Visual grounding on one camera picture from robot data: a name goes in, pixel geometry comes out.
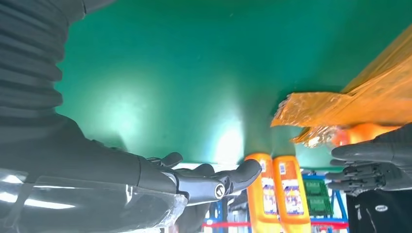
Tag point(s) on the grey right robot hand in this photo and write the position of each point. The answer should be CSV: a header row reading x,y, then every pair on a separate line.
x,y
80,167

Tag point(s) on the clear plastic film wrap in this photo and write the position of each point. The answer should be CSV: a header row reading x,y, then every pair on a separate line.
x,y
96,205

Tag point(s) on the person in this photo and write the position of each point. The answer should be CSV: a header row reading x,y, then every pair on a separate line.
x,y
379,212

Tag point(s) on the yellow taped plastic sheet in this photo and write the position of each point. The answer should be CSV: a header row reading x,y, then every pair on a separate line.
x,y
370,103

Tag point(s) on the blue metal shelf rack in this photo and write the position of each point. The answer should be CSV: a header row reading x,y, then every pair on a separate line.
x,y
338,199

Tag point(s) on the red metal beam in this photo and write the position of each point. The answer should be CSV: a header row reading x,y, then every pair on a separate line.
x,y
328,224

